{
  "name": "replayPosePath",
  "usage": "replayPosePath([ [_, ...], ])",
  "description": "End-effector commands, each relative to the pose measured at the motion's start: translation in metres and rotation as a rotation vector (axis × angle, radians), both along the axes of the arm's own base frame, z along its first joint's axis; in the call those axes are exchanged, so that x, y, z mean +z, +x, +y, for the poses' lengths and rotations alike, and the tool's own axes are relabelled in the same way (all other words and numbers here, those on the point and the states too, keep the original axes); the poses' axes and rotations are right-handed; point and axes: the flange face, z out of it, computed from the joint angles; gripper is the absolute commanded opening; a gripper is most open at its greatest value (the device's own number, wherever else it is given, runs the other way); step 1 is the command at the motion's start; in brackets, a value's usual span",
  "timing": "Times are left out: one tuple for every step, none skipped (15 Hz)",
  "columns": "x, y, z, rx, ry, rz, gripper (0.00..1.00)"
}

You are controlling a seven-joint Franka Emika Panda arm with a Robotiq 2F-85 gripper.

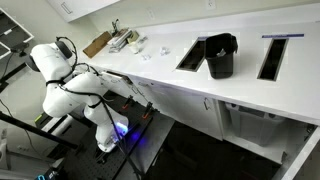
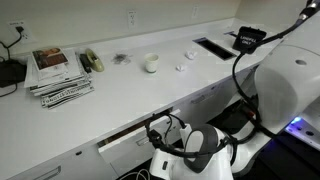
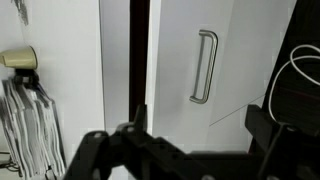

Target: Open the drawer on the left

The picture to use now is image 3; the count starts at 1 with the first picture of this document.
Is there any stack of white magazines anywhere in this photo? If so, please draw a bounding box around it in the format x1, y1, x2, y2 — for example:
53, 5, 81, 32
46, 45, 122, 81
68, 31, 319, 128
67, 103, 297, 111
0, 77, 67, 178

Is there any white cable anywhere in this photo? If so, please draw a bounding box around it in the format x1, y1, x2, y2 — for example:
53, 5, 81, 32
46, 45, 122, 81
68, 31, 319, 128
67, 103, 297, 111
267, 44, 320, 123

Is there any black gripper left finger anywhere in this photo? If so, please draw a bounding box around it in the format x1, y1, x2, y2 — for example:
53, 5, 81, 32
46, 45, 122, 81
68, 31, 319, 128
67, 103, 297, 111
62, 104, 209, 180

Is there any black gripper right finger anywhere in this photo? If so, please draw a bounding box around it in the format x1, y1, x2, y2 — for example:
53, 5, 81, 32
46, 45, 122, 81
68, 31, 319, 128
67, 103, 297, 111
244, 104, 320, 180

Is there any white drawer with wooden inside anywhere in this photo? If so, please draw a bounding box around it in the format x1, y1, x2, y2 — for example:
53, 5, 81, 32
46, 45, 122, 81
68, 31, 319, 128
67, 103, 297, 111
128, 0, 298, 153

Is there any silver drawer handle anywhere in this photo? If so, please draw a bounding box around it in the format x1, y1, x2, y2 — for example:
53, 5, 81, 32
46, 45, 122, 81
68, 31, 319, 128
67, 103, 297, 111
188, 29, 220, 105

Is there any black perforated robot table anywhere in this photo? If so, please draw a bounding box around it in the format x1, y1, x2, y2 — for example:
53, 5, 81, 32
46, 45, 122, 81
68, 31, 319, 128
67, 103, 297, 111
248, 0, 320, 158

